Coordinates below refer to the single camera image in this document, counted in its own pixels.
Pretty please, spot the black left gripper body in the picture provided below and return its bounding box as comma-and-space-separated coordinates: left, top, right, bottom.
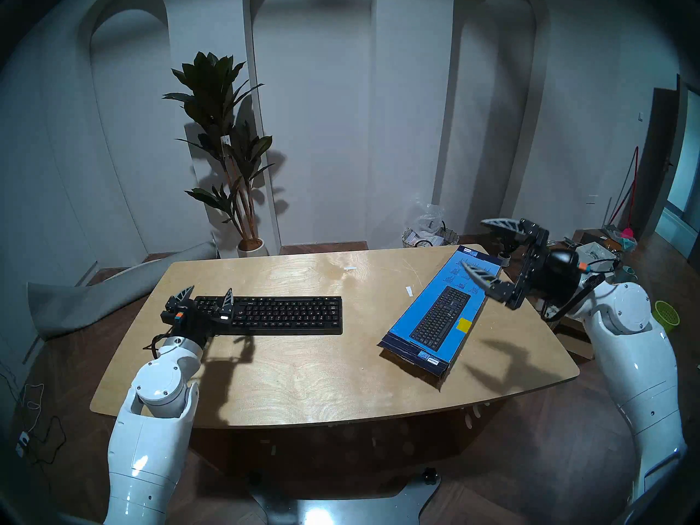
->
160, 307, 236, 347

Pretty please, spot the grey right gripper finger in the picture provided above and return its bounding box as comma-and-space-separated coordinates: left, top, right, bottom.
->
461, 261, 517, 307
480, 218, 529, 243

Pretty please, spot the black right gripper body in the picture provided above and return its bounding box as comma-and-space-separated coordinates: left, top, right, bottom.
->
506, 219, 550, 310

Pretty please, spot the blue cardboard keyboard box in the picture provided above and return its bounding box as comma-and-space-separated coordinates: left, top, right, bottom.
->
377, 245, 504, 378

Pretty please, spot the black computer keyboard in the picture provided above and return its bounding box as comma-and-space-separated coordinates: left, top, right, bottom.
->
193, 295, 344, 336

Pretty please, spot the white box appliance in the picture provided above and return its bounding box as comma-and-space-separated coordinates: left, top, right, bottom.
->
574, 242, 619, 266

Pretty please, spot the clear plastic bag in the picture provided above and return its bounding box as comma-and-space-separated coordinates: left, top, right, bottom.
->
410, 197, 446, 240

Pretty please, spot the teal cloth pile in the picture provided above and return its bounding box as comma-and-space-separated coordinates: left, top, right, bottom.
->
602, 226, 638, 254

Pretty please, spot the green plastic waste basket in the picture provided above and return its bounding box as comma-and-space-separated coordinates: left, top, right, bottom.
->
651, 301, 680, 334

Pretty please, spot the dark open door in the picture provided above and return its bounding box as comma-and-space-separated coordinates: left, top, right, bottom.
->
637, 87, 681, 240

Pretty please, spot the tall dark green plant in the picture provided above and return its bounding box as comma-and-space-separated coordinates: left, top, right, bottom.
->
162, 51, 274, 243

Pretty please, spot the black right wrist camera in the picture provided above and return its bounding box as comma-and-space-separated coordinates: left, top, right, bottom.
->
541, 248, 583, 298

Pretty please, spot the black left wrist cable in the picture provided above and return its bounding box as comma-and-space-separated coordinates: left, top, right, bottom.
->
142, 332, 176, 360

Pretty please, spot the woven wire basket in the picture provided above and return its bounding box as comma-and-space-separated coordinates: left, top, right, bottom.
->
402, 227, 460, 248

